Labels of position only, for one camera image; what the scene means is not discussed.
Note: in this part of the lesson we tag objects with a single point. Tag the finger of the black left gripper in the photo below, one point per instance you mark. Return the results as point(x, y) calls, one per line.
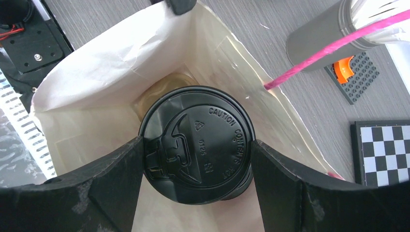
point(179, 7)

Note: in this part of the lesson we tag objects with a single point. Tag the black plastic cup lid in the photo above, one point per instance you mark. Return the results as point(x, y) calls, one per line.
point(197, 146)

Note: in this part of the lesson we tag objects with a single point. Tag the grey straw holder cup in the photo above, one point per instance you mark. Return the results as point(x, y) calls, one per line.
point(330, 26)

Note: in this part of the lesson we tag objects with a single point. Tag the brown cardboard cup carrier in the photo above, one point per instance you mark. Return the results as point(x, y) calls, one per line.
point(152, 94)

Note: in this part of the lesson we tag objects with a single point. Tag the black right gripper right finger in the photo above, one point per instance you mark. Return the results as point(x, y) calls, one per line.
point(296, 198)

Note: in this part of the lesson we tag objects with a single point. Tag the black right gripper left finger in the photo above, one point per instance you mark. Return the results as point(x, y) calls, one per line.
point(100, 196)

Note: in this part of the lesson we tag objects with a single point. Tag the black white chessboard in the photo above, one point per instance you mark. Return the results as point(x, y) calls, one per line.
point(381, 152)

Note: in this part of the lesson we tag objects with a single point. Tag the orange black small device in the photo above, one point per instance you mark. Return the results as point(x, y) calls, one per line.
point(353, 75)

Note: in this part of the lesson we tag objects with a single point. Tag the pink paper gift bag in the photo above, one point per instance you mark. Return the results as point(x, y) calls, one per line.
point(84, 107)

